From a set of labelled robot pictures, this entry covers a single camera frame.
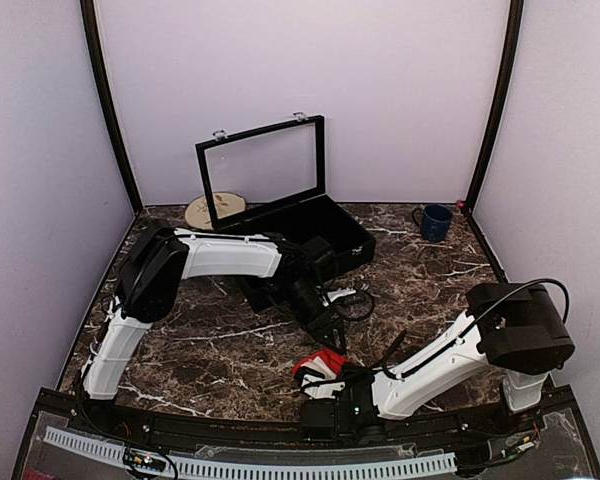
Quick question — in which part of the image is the white slotted cable duct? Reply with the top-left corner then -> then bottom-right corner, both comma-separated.
42,427 -> 458,479

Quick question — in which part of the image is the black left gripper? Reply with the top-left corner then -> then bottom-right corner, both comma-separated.
276,279 -> 346,357

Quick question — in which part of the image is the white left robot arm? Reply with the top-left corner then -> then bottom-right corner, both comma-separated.
74,221 -> 359,436

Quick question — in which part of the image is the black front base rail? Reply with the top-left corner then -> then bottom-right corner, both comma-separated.
76,400 -> 541,445

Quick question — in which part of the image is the floral ceramic plate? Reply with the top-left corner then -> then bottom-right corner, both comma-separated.
184,192 -> 246,231

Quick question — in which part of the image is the black frame post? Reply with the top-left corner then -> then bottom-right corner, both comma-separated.
79,0 -> 144,214
464,0 -> 525,216

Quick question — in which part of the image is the black compartment display box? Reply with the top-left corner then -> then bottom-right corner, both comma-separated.
194,112 -> 377,314

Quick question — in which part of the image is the red and white sock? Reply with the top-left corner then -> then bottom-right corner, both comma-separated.
292,348 -> 348,382

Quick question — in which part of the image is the blue enamel mug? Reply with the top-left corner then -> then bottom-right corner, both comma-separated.
411,204 -> 453,243

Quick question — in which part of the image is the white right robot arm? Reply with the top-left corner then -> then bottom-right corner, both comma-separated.
296,278 -> 575,445

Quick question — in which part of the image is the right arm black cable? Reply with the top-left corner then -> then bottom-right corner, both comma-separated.
379,278 -> 571,381

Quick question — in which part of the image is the black left frame post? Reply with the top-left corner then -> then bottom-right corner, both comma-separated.
79,0 -> 144,214

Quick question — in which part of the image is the black right frame post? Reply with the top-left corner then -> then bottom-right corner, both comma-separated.
464,0 -> 525,216

